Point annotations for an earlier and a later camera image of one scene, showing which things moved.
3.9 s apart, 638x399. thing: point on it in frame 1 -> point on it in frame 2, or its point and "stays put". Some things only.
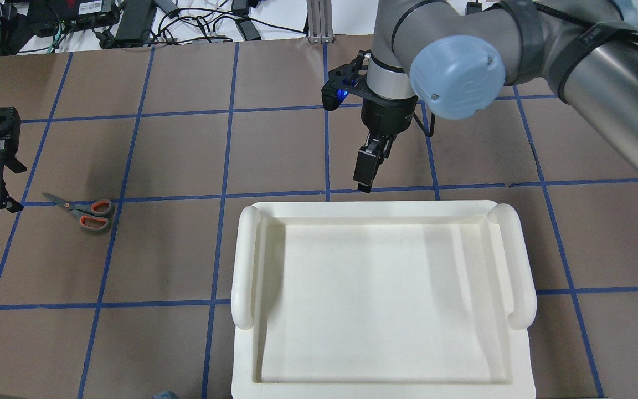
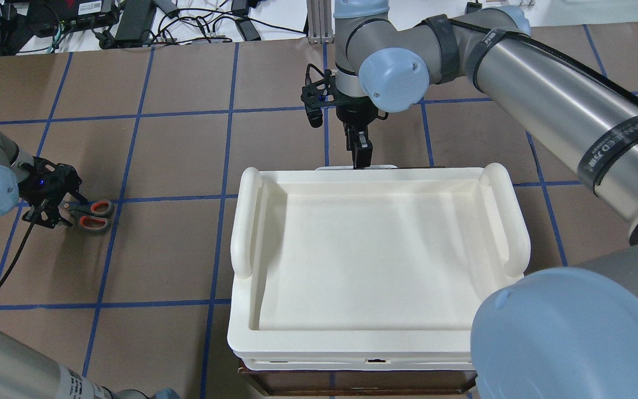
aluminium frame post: [319, 21] stays put
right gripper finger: [386, 152] -> [350, 138]
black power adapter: [135, 21] stays put
